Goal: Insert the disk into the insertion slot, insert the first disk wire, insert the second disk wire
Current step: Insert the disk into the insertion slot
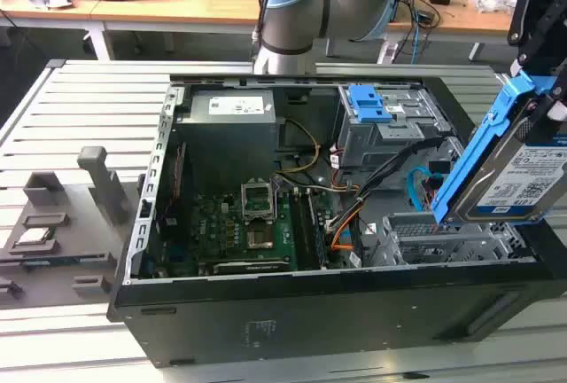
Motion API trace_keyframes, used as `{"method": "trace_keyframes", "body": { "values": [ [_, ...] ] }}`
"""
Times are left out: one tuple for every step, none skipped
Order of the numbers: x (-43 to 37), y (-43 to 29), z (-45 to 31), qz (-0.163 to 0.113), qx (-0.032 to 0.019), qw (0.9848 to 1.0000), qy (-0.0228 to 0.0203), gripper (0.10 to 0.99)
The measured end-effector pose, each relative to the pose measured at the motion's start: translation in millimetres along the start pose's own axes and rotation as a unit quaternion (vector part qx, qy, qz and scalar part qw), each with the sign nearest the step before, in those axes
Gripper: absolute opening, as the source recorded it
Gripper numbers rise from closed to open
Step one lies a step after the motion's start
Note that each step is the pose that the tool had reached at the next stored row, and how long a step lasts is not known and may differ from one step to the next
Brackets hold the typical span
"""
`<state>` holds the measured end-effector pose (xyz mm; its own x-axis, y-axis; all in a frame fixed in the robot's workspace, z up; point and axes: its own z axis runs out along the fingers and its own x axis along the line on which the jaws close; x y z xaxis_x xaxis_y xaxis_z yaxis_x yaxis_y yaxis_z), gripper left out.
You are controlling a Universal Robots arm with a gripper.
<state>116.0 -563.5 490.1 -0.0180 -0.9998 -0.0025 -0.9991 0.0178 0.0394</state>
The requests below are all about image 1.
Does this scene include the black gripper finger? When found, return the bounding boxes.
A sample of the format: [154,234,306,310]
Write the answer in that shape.
[533,61,567,125]
[506,0,567,72]

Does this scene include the hard disk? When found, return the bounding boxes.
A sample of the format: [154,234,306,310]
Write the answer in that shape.
[431,68,567,227]

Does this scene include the metal disk bay cage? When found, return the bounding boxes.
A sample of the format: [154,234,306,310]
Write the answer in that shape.
[338,82,449,176]

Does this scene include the metal disk bay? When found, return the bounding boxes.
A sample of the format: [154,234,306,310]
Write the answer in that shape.
[381,211,529,267]

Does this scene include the black RAM slot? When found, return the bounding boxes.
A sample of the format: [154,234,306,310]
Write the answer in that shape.
[289,191,330,270]

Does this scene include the grey power supply unit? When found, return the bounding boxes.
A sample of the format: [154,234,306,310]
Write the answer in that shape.
[175,88,285,180]

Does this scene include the black open PC case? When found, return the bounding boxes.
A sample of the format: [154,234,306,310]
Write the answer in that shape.
[107,72,567,369]

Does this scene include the CPU socket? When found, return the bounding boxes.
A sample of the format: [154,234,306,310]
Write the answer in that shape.
[245,223,275,251]

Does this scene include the metal socket cover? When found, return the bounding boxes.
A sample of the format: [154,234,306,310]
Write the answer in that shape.
[240,176,277,223]

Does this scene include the wooden desk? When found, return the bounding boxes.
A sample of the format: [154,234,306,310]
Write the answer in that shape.
[0,0,524,63]

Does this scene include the green motherboard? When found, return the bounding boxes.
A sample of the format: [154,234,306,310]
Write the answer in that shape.
[149,177,330,276]

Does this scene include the grey parts rack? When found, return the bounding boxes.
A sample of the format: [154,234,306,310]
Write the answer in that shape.
[0,145,135,309]

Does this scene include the green RAM stick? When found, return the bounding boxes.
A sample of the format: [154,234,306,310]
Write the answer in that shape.
[0,257,117,268]

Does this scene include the silver CPU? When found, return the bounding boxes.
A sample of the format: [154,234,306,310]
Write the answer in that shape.
[17,226,56,247]

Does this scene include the blue disk wire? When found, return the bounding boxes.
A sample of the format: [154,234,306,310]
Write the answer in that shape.
[406,164,445,212]

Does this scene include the black sleeved disk wire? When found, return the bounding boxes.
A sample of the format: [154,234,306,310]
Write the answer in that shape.
[356,136,445,200]

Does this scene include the yellow power wires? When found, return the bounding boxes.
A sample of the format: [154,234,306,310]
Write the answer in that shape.
[276,118,323,176]

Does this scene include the orange wire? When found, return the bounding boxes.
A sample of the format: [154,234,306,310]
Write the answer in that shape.
[329,198,361,252]

